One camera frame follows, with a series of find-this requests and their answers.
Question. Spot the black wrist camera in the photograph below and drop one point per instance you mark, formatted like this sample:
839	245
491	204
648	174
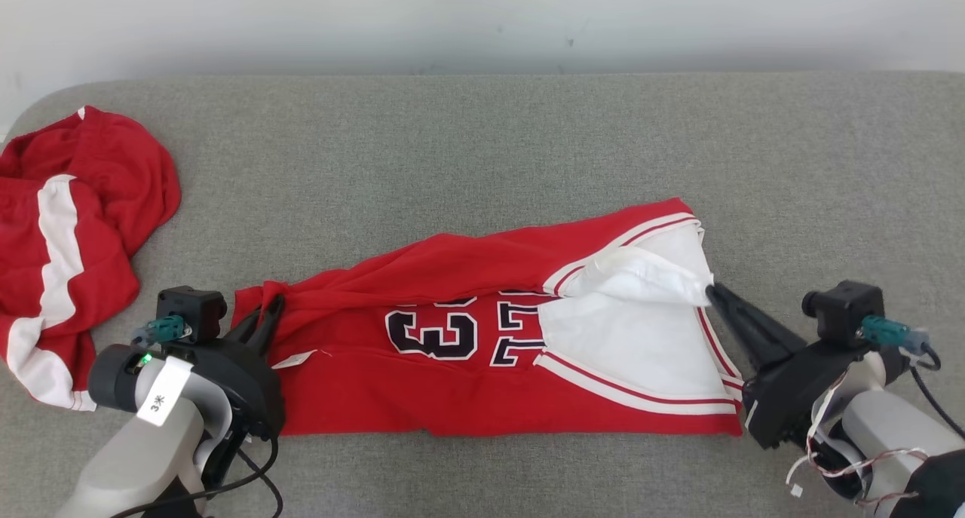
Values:
848	311
192	311

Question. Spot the white paper label tag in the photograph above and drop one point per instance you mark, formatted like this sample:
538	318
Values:
162	393

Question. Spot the teal right camera connector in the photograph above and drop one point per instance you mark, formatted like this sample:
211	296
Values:
889	329

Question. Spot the teal left camera connector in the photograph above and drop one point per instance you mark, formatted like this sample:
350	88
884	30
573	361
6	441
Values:
162	328

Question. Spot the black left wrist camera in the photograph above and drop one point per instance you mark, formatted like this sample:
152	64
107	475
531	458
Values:
192	311

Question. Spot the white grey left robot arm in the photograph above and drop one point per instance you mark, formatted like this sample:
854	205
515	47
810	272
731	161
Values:
128	458

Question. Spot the red basketball jersey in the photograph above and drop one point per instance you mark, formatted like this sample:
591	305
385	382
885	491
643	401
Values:
452	397

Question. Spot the red shorts with white stripe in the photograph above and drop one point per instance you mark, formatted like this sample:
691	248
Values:
113	171

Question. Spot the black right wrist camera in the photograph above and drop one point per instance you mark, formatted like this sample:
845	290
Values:
848	311

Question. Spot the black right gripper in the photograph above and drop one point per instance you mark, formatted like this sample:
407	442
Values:
791	397

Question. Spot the grey fabric sofa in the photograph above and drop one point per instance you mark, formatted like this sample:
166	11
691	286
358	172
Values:
452	148

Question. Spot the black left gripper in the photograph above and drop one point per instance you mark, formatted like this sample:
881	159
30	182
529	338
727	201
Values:
241	382

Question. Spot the teal camera connector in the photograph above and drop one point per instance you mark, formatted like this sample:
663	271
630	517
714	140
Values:
162	328
889	329

